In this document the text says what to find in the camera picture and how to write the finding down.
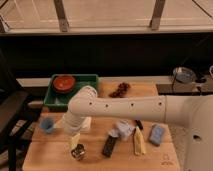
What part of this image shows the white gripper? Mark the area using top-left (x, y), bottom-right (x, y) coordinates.
top-left (62, 115), bottom-right (87, 150)

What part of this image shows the silver metal cup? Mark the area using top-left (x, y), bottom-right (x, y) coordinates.
top-left (71, 144), bottom-right (85, 160)

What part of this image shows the blue cup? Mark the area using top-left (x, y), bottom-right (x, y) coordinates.
top-left (39, 117), bottom-right (54, 134)

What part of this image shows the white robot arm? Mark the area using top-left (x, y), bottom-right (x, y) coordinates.
top-left (62, 86), bottom-right (213, 171)

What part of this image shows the green plastic tray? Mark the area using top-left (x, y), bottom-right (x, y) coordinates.
top-left (44, 74), bottom-right (99, 111)

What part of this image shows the dark rectangular remote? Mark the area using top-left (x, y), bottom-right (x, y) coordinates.
top-left (102, 135), bottom-right (118, 157)

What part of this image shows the red-brown bowl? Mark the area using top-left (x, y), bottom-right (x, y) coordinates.
top-left (52, 75), bottom-right (76, 93)

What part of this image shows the black chair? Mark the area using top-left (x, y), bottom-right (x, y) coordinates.
top-left (0, 49), bottom-right (41, 171)

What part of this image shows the yellow banana peel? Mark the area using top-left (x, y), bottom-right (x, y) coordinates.
top-left (133, 126), bottom-right (146, 156)

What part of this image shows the blue sponge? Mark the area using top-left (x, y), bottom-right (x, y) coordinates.
top-left (149, 124), bottom-right (165, 146)

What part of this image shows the metal pot with lid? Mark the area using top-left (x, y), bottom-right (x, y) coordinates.
top-left (172, 67), bottom-right (196, 85)

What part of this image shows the black handled tool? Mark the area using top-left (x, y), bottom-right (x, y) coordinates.
top-left (135, 120), bottom-right (143, 130)

